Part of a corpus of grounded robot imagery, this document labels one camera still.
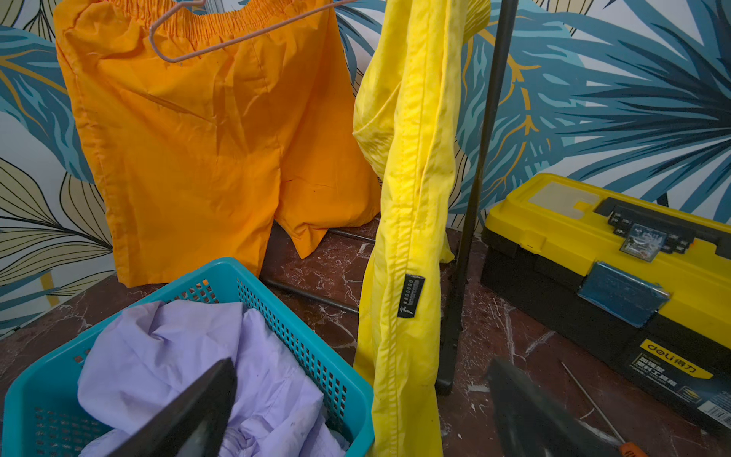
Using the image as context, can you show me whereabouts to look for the black clothes rack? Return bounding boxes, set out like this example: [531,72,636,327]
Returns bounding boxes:
[259,0,520,396]

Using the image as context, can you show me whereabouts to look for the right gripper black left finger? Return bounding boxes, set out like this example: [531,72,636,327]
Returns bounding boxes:
[112,359,237,457]

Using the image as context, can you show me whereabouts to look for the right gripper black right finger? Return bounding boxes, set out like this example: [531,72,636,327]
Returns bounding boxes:
[487,359,620,457]

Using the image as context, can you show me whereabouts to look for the yellow black plastic toolbox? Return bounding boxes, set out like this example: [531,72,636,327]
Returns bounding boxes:
[482,173,730,437]

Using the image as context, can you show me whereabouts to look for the orange shorts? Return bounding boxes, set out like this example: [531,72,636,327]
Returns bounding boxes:
[54,1,380,287]

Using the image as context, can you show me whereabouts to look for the yellow shorts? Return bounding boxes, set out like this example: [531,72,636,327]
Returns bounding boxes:
[353,1,491,456]

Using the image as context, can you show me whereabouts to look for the purple shorts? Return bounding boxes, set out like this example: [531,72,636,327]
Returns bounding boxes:
[77,300,346,456]

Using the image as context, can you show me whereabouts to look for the orange handled screwdriver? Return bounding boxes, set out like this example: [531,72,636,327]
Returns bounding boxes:
[561,361,648,457]

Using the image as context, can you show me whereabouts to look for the teal plastic basket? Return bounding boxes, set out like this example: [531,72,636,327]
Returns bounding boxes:
[1,258,374,456]

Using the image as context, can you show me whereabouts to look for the pink wire hanger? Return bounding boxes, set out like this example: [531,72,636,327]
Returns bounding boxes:
[148,0,358,64]

